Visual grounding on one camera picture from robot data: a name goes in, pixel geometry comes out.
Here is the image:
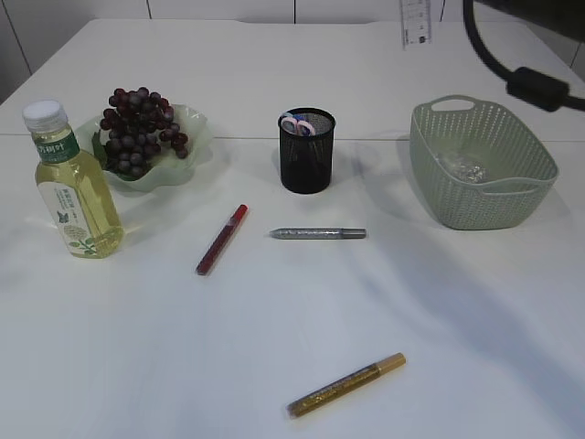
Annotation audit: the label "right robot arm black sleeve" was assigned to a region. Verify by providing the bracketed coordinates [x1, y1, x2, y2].
[479, 0, 585, 42]

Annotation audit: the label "red marker pen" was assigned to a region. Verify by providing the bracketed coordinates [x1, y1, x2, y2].
[196, 204, 249, 275]

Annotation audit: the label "green plastic woven basket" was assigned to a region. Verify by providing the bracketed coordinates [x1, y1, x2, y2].
[409, 95, 559, 230]

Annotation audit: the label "green wavy glass plate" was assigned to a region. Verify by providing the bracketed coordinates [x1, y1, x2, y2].
[75, 103, 216, 192]

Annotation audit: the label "pink purple capped scissors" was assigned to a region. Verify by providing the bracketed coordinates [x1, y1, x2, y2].
[280, 113, 316, 137]

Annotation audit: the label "blue capped scissors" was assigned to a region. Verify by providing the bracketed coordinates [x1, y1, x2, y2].
[281, 112, 311, 135]

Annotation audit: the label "gold glitter marker pen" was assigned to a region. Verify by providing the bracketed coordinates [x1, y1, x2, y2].
[286, 353, 407, 419]

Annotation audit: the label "yellow tea bottle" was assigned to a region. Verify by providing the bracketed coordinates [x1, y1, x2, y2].
[22, 100, 124, 259]

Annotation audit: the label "clear plastic ruler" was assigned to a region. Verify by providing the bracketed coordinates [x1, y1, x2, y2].
[399, 0, 432, 50]

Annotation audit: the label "clear plastic sheet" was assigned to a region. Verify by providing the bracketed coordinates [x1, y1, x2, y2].
[438, 151, 488, 184]

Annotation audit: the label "black mesh pen holder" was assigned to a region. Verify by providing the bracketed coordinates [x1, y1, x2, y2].
[278, 107, 336, 195]

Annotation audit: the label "silver glitter marker pen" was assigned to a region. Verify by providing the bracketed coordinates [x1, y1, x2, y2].
[269, 228, 367, 241]

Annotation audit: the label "purple grape bunch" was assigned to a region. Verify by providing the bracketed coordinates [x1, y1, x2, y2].
[92, 87, 190, 181]

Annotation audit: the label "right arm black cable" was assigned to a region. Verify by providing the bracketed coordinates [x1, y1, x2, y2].
[462, 0, 585, 113]

